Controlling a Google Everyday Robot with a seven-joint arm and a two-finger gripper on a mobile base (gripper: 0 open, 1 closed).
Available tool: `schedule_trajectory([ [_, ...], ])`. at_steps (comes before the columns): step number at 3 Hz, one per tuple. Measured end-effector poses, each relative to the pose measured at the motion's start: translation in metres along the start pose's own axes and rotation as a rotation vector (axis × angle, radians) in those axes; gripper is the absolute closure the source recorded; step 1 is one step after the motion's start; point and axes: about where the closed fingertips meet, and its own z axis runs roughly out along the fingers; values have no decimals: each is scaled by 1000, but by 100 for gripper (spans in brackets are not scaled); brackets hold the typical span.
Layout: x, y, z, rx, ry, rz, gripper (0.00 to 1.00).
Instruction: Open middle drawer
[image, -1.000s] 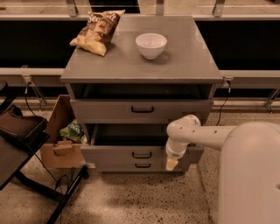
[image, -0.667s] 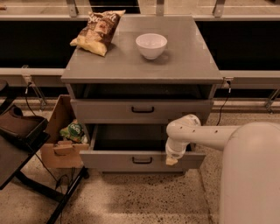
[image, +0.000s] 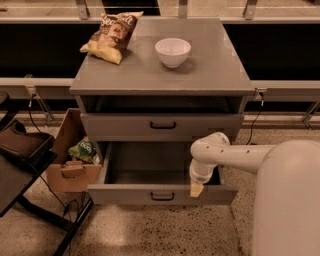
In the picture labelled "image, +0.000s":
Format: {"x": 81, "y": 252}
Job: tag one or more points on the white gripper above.
{"x": 199, "y": 177}

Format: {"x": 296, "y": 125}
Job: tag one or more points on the grey drawer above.
{"x": 158, "y": 127}
{"x": 154, "y": 173}

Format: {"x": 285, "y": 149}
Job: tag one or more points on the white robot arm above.
{"x": 286, "y": 219}

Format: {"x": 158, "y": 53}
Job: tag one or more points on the grey drawer cabinet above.
{"x": 211, "y": 81}

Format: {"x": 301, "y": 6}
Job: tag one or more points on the grey top drawer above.
{"x": 158, "y": 127}

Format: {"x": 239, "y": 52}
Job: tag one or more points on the green snack bag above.
{"x": 85, "y": 151}

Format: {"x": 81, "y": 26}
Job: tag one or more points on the cardboard box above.
{"x": 67, "y": 174}

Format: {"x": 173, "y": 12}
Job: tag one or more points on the white bowl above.
{"x": 172, "y": 52}

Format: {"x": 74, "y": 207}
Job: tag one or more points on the brown yellow chip bag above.
{"x": 112, "y": 39}

